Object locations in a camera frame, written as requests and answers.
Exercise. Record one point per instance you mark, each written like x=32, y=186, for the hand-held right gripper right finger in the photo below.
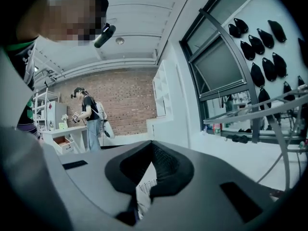
x=204, y=177

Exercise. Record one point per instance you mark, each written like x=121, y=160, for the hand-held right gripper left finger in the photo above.
x=96, y=172

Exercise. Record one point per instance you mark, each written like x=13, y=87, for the grey metal drying rack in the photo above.
x=279, y=133

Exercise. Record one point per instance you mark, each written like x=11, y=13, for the white round floor appliance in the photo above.
x=108, y=129

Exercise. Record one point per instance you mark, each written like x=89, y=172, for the white desk with drawer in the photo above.
x=72, y=131

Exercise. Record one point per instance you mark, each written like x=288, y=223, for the blue spray bottle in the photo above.
x=207, y=128

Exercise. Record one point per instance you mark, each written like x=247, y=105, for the clear bottle green label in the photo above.
x=217, y=129

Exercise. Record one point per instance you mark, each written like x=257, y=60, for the black shoe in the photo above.
x=244, y=130
x=237, y=138

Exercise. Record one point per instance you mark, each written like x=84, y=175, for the white woven laundry basket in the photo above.
x=144, y=194

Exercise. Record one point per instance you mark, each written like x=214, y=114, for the vase of flowers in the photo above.
x=65, y=119

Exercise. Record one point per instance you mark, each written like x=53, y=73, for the white tall cabinet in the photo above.
x=57, y=112

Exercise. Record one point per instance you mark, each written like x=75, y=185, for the white shelving desk unit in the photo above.
x=163, y=93

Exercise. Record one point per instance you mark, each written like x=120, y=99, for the group of black caps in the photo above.
x=256, y=74

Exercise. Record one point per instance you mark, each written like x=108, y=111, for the round ceiling lamp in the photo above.
x=119, y=41

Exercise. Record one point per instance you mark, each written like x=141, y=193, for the person's head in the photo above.
x=60, y=11

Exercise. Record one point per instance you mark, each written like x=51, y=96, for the white cap display board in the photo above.
x=255, y=13

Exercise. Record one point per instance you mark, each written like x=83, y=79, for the black window frame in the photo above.
x=257, y=131

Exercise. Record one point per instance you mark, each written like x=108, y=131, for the black head-mounted camera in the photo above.
x=104, y=36

